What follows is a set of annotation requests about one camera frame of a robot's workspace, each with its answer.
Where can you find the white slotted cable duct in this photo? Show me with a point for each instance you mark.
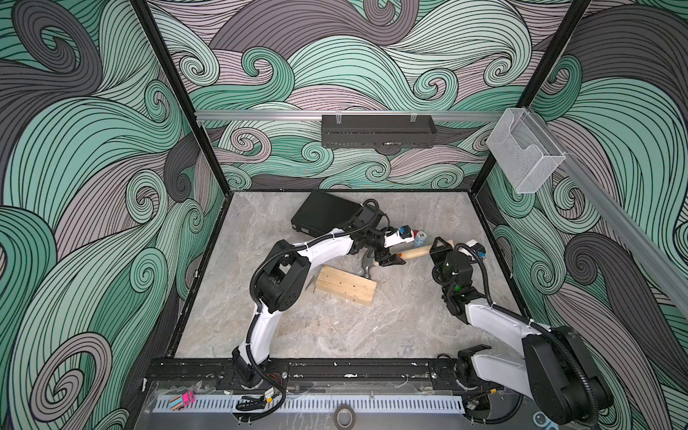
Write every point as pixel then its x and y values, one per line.
pixel 394 403

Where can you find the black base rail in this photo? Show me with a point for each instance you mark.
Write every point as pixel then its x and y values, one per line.
pixel 298 374

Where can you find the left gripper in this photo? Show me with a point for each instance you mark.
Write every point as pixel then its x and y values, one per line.
pixel 388 262

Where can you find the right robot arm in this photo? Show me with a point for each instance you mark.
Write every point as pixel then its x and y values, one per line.
pixel 551 365

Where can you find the tape roll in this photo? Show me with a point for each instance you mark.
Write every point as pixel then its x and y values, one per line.
pixel 344 418

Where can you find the pink small clip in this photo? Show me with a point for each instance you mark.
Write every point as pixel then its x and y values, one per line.
pixel 188 399

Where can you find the black wall shelf tray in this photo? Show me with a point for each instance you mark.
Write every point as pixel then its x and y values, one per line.
pixel 376 131

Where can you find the wooden block with nails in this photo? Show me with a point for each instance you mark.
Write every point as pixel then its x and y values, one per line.
pixel 347 285

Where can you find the wooden handle claw hammer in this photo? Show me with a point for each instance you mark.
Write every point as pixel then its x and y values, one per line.
pixel 368 262

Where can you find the clear plastic wall bin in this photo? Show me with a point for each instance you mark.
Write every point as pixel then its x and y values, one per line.
pixel 525 149

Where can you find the black hard case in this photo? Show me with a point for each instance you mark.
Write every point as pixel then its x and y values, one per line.
pixel 322 212

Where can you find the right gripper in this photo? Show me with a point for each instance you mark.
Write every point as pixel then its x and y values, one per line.
pixel 438 252

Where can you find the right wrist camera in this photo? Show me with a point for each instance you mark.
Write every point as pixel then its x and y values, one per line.
pixel 478 248

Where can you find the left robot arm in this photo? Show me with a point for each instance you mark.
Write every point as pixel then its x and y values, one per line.
pixel 338 227

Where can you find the blue scissors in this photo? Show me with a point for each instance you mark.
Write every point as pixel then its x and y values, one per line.
pixel 540 419

